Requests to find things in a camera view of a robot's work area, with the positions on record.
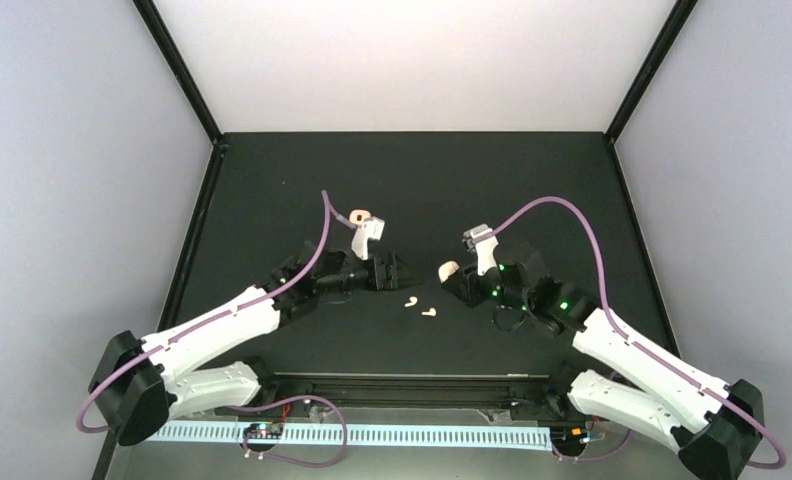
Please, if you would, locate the beige earbud charging case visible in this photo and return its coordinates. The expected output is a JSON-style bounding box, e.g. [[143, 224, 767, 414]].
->
[[437, 260, 460, 284]]

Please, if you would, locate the small beige square case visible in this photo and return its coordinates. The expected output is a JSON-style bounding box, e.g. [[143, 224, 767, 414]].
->
[[348, 209, 372, 225]]

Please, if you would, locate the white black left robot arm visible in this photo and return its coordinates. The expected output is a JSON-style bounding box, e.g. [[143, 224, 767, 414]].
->
[[88, 242, 423, 446]]

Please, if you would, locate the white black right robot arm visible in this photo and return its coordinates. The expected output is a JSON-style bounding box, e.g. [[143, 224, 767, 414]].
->
[[438, 241, 764, 479]]

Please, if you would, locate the small green circuit board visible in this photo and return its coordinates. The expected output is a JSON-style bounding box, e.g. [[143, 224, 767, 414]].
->
[[243, 422, 284, 443]]

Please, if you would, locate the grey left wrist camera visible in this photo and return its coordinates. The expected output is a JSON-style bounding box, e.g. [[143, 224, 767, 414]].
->
[[351, 216, 386, 261]]

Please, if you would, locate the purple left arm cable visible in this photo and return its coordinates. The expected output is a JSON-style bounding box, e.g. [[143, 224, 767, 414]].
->
[[75, 190, 359, 435]]

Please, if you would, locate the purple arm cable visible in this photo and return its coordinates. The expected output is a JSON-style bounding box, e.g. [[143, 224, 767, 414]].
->
[[75, 190, 359, 435], [488, 195, 788, 470]]

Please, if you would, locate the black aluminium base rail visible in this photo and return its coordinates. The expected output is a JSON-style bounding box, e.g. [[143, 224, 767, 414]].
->
[[243, 373, 594, 426]]

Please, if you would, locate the light blue slotted cable duct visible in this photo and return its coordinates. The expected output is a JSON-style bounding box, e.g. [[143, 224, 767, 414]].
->
[[149, 421, 553, 452]]

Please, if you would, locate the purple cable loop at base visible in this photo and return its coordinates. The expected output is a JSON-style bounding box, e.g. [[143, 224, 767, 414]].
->
[[233, 395, 350, 470]]

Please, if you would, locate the black left frame post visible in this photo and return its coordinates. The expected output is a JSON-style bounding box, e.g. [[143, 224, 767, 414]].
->
[[132, 0, 223, 144]]

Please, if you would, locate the black frame post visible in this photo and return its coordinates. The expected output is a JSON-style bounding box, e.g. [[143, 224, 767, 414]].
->
[[605, 0, 698, 144], [132, 0, 223, 144]]

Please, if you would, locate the black right frame post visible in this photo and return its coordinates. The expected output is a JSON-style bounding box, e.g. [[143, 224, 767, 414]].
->
[[605, 0, 698, 144]]

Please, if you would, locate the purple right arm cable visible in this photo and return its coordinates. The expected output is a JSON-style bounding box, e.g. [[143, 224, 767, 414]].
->
[[488, 195, 788, 470]]

